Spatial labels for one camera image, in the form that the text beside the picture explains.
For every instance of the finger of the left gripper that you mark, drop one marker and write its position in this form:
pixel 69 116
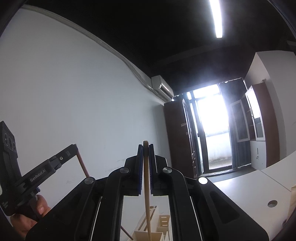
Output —
pixel 63 156

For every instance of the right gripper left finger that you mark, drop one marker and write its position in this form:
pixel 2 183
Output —
pixel 93 209

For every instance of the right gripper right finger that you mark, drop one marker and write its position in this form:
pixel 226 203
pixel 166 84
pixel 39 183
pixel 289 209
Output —
pixel 200 211

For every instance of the dark brown wooden chopstick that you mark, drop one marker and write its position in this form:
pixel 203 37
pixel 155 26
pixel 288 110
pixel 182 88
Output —
pixel 82 164

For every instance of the light bamboo chopstick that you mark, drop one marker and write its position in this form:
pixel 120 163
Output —
pixel 146 188

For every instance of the person's left hand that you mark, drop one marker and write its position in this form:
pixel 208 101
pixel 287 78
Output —
pixel 23 224

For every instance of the cream plastic utensil holder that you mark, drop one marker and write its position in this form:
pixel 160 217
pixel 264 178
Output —
pixel 160 226

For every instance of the dark brown tall cabinet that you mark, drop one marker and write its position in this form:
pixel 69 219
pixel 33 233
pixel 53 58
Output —
pixel 181 144

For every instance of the dark blue curtain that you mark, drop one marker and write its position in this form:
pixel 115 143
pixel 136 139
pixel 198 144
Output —
pixel 232 91

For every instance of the brown paper bag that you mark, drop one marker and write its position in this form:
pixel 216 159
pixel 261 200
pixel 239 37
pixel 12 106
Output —
pixel 292 204

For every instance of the brown white glass-door cabinet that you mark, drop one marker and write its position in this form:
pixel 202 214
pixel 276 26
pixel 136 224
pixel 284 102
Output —
pixel 255 128

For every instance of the balcony glass door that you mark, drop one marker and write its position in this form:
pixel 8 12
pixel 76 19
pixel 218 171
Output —
pixel 211 121

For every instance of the ceiling fluorescent light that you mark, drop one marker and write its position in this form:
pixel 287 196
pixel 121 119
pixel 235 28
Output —
pixel 217 17

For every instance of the table cable grommet hole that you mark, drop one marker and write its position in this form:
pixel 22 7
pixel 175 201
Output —
pixel 272 203

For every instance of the white wall air conditioner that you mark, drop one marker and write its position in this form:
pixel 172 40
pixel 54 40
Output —
pixel 162 88

